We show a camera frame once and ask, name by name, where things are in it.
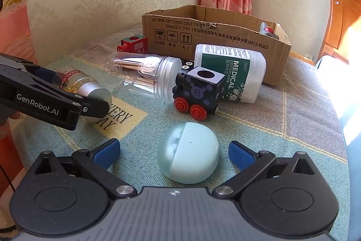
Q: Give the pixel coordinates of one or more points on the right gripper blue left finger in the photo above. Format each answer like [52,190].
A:
[93,165]

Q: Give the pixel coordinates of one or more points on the brown cardboard box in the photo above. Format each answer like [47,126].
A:
[177,32]

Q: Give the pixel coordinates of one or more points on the glass bottle of yellow capsules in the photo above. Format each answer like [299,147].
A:
[81,88]

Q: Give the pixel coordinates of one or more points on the clear jar with silver lid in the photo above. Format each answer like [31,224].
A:
[143,74]

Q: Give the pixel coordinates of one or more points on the black toy train wagon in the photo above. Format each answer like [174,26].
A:
[198,92]

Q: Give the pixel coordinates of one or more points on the red toy train engine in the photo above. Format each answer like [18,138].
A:
[134,44]

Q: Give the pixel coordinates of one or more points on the mint green round case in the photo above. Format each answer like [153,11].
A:
[188,153]

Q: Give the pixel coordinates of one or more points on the light blue bed sheet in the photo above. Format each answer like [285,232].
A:
[342,82]

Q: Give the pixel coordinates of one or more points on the white wall socket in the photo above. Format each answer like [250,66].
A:
[309,56]

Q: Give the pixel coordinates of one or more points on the grey dog squeaky toy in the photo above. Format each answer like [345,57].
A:
[267,30]

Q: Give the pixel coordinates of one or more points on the plaid table cloth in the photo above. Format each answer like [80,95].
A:
[295,115]

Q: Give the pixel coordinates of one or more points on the wooden bed headboard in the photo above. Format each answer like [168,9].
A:
[343,14]

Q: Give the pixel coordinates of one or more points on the black digital timer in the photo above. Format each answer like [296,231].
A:
[187,64]

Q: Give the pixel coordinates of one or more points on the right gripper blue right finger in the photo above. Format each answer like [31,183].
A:
[253,166]

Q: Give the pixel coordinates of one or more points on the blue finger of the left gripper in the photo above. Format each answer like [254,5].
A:
[44,73]
[51,101]

